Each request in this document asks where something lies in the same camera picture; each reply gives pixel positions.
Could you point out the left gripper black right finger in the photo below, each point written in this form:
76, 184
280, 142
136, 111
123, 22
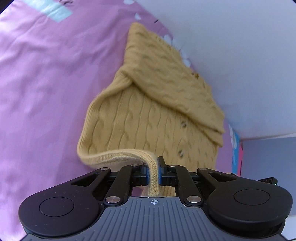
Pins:
239, 206

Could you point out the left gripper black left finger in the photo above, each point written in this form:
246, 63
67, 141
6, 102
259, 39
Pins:
73, 206

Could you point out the mustard cable-knit sweater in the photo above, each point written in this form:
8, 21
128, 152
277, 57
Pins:
155, 106

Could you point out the pink floral bed sheet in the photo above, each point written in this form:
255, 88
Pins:
55, 57

